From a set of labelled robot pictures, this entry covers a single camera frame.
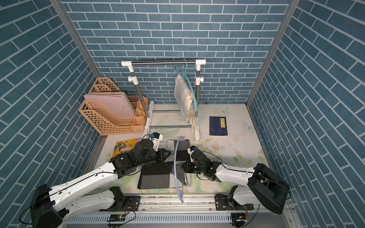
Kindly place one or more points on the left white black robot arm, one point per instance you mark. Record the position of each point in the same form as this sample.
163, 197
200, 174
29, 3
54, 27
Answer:
51, 206

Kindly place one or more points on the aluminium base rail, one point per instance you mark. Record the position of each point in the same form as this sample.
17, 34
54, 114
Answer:
198, 211

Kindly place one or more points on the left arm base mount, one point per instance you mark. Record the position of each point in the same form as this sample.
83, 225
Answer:
122, 202

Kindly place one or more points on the teal plastic hanger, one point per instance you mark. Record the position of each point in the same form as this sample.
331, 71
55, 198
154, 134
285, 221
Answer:
182, 72

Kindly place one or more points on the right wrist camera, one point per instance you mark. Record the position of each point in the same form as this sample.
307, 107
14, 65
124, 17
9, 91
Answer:
192, 149

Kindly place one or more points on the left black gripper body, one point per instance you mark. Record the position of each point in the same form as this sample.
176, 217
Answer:
159, 157

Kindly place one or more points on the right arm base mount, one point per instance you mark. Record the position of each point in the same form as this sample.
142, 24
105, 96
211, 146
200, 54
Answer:
227, 203

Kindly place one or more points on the plaid cream blue scarf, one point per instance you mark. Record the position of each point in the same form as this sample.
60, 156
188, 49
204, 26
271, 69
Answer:
185, 101

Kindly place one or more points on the black grey checkered mat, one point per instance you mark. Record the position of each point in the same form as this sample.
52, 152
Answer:
170, 173

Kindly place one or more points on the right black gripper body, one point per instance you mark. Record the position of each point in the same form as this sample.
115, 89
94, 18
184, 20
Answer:
192, 167

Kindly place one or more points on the dark blue book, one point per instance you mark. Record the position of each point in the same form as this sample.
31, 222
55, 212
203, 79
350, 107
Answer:
218, 126

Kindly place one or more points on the floral tablecloth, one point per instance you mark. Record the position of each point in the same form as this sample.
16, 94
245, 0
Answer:
241, 148

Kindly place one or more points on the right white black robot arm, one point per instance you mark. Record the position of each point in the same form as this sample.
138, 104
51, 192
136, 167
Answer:
254, 185

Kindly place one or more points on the yellow illustrated book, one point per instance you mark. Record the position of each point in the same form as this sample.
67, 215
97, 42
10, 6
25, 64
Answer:
124, 146

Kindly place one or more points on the green circuit board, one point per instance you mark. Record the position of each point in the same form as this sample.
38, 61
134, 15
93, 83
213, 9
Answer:
116, 218

